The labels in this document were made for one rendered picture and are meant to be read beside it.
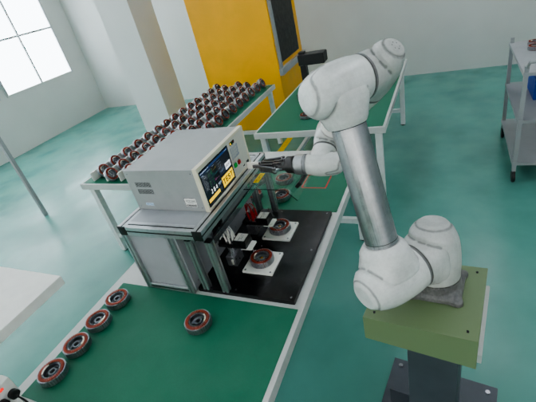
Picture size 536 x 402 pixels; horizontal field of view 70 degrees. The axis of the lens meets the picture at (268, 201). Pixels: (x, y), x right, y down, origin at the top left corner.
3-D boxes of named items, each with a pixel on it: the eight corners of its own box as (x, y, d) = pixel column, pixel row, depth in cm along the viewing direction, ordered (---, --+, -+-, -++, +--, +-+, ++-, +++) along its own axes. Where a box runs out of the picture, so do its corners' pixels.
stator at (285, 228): (293, 223, 198) (292, 218, 196) (286, 237, 190) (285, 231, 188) (273, 222, 203) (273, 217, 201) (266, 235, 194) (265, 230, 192)
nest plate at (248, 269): (283, 254, 181) (282, 252, 181) (272, 276, 170) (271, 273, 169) (255, 251, 187) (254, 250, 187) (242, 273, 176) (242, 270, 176)
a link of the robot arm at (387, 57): (369, 68, 122) (336, 80, 117) (396, 21, 106) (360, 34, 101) (393, 99, 119) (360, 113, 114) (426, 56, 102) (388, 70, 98)
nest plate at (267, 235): (298, 223, 199) (298, 222, 199) (289, 242, 188) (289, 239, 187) (272, 222, 206) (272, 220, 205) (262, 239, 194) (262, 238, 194)
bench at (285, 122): (408, 122, 460) (407, 58, 422) (390, 209, 321) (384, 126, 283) (321, 127, 506) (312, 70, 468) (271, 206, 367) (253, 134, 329)
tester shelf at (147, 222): (266, 160, 202) (264, 152, 200) (203, 242, 151) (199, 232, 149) (197, 162, 221) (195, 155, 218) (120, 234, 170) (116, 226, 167)
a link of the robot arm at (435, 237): (473, 272, 128) (472, 217, 119) (435, 299, 122) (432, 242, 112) (432, 253, 142) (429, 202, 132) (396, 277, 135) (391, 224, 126)
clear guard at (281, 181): (312, 174, 192) (310, 163, 189) (297, 200, 174) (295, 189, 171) (254, 175, 206) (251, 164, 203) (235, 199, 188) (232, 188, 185)
